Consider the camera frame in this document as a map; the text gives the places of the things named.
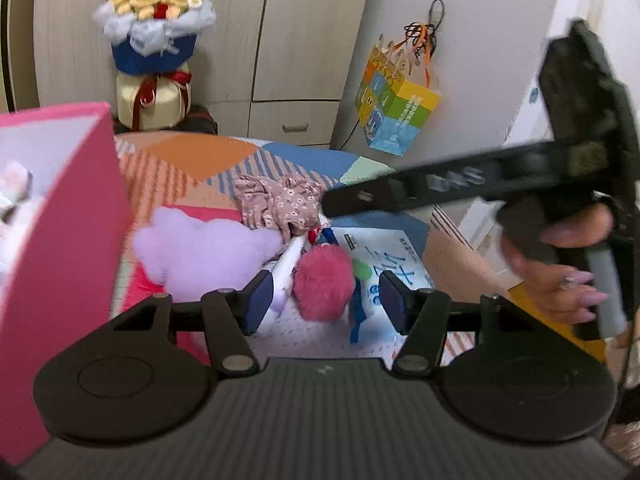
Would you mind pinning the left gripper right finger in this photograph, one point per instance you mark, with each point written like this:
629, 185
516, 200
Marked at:
426, 317

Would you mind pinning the pink storage box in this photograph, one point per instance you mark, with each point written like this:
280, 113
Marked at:
61, 284

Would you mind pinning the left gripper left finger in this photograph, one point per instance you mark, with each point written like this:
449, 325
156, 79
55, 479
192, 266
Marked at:
226, 317

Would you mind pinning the right hand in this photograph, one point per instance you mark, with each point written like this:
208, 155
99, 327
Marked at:
563, 293

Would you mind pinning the beige wardrobe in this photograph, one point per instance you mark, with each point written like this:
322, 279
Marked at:
272, 69

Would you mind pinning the pink fluffy pompom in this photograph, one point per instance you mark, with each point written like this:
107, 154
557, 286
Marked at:
323, 283

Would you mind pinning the flower bouquet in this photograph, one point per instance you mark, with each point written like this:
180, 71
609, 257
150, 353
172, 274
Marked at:
153, 36

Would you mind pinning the white tube bottle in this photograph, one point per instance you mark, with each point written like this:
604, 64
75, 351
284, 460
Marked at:
282, 275

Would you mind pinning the cream gift box with ribbon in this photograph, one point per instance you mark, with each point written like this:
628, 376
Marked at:
154, 101

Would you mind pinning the pink floral scrunchie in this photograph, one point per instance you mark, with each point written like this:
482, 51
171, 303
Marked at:
289, 205

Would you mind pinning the purple plush cloud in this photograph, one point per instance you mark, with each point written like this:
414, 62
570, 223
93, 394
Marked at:
190, 257

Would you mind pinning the colourful gift bag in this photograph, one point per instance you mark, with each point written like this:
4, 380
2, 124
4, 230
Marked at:
397, 92

